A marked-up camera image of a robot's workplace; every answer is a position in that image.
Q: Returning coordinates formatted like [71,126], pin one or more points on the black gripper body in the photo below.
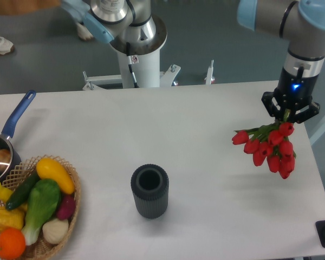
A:
[294,90]

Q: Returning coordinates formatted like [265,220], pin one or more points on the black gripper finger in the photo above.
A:
[305,114]
[274,104]

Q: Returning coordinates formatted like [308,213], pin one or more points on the red tulip bouquet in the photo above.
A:
[270,144]

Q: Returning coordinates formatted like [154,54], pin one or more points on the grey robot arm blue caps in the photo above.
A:
[302,23]

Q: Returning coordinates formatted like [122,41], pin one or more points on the dark grey ribbed vase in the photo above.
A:
[150,188]

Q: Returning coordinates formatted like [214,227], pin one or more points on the white sneaker right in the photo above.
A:
[83,33]

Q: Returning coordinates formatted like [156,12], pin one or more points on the white sneaker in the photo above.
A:
[6,46]
[83,33]

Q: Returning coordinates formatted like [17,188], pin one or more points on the purple red radish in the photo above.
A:
[66,208]

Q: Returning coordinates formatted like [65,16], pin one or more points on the yellow squash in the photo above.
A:
[48,168]

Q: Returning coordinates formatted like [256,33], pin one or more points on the green bok choy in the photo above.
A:
[42,203]

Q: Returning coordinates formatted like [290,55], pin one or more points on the white garlic bulb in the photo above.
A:
[55,230]

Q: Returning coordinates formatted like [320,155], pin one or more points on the dark green cucumber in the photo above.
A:
[21,193]

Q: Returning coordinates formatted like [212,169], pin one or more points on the woven wicker basket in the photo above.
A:
[42,249]

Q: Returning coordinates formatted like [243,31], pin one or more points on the white sneaker left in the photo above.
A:
[6,46]

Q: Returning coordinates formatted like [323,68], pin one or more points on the brown bread roll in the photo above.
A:
[5,159]

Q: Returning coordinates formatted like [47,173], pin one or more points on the small yellow banana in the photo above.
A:
[5,193]

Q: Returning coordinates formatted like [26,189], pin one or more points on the yellow corn cob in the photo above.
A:
[11,219]

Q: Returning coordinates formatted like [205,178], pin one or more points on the orange fruit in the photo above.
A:
[12,244]

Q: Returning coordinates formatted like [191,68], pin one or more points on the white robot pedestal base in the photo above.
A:
[138,53]

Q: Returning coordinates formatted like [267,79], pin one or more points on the blue handled saucepan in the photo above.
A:
[9,128]

